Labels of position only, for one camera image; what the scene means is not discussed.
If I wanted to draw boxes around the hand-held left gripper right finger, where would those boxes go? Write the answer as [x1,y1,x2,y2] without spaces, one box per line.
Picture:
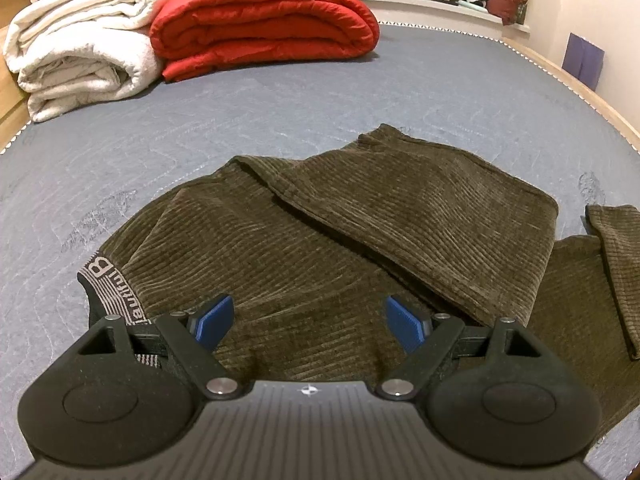
[376,295,543,400]

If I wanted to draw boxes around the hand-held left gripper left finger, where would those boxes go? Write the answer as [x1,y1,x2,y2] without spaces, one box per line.
[80,294,246,401]

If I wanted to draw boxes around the brown corduroy pants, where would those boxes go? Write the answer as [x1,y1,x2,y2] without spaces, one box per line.
[77,124,640,441]

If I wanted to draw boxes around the folded white blanket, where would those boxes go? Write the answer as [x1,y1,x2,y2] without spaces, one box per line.
[2,0,173,123]

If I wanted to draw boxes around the folded red quilt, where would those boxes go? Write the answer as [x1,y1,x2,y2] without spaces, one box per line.
[149,0,381,83]

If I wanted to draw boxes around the pale window ledge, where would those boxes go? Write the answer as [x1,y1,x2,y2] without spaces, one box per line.
[357,0,531,35]

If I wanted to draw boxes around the purple paper sheet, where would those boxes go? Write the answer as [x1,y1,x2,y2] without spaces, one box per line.
[562,32,606,92]

